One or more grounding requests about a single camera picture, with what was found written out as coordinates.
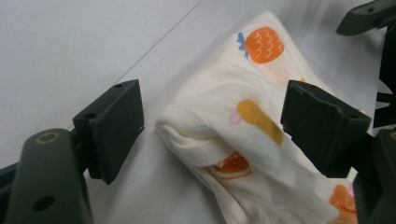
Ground white fruit-print pants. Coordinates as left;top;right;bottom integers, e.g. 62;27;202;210
154;10;369;224

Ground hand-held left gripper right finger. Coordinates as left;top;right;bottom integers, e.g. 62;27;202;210
279;79;373;179

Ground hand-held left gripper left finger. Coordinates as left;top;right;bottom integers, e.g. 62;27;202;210
72;78;146;186

